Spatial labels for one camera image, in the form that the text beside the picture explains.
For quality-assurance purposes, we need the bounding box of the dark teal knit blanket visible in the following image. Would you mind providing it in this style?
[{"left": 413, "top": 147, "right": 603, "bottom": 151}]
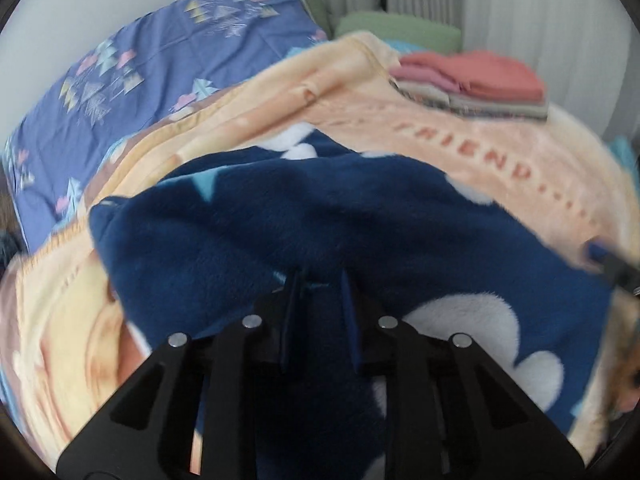
[{"left": 0, "top": 230, "right": 25, "bottom": 273}]

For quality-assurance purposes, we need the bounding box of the blue tree-print sheet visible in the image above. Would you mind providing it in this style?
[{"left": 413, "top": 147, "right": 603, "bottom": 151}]
[{"left": 3, "top": 0, "right": 326, "bottom": 252}]

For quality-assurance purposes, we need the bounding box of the stack of folded clothes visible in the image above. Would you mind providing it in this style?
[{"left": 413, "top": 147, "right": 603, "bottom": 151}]
[{"left": 390, "top": 51, "right": 549, "bottom": 122}]

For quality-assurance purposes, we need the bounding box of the navy star fleece baby jacket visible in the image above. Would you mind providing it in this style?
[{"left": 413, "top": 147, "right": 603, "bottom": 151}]
[{"left": 89, "top": 124, "right": 611, "bottom": 479}]

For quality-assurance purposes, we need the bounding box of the peach bear fleece blanket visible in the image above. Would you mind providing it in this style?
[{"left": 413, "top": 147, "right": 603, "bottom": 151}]
[{"left": 1, "top": 32, "right": 639, "bottom": 470}]

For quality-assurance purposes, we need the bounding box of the green pillow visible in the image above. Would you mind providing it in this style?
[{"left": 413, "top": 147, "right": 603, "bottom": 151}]
[{"left": 303, "top": 0, "right": 462, "bottom": 54}]

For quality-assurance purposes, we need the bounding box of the grey pleated curtain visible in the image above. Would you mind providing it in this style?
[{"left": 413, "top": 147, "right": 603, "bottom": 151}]
[{"left": 328, "top": 0, "right": 639, "bottom": 141}]

